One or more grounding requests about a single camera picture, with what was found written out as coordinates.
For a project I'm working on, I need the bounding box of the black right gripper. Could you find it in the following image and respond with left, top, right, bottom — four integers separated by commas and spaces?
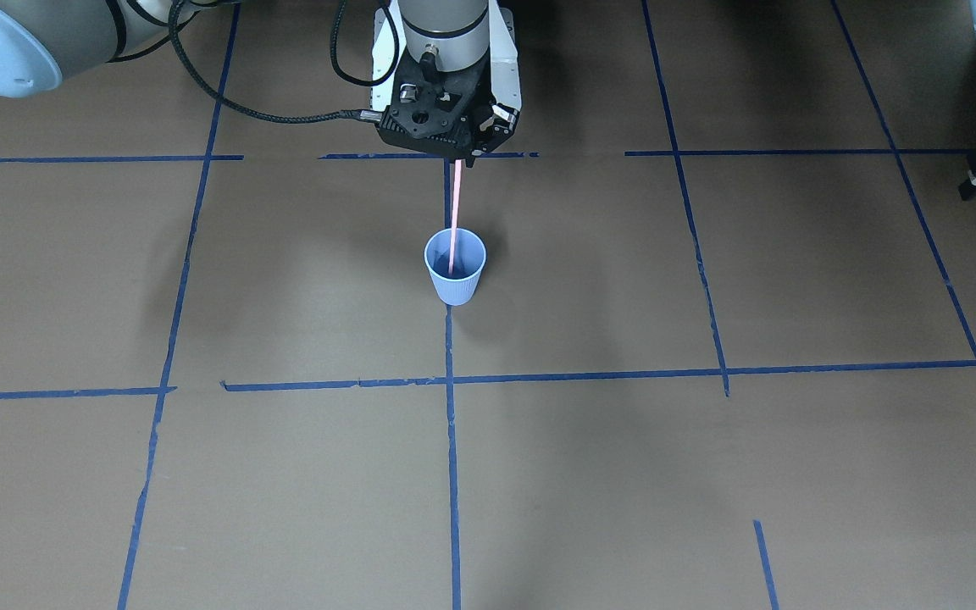
456, 72, 519, 167

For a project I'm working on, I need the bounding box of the pink chopstick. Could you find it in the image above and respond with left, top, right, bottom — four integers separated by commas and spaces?
446, 161, 464, 275

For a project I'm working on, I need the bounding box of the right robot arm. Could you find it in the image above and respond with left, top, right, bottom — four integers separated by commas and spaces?
0, 1, 523, 166

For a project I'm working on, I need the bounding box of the blue paper cup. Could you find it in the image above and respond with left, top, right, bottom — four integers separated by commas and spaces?
424, 228, 487, 308

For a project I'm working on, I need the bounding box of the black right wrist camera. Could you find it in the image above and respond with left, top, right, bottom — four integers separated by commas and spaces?
376, 52, 491, 161

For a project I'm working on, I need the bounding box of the white camera pole with base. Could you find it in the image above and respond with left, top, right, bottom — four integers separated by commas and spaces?
369, 1, 522, 114

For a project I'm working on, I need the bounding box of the black braided camera cable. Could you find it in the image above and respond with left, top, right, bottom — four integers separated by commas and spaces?
166, 0, 400, 126

